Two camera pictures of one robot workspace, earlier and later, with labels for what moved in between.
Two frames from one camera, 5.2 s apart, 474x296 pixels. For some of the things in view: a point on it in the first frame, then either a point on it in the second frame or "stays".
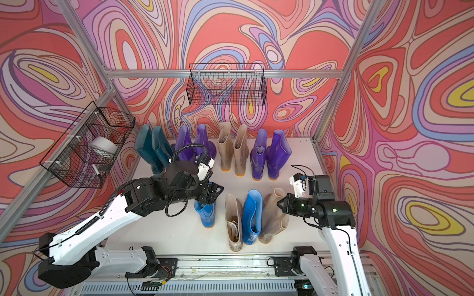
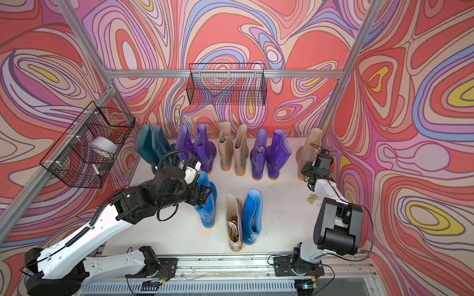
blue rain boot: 252,216 stays
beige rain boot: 274,218 to 307,153
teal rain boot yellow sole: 143,142 stays
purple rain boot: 201,138 stays
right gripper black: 289,208 to 305,170
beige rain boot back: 225,145 stays
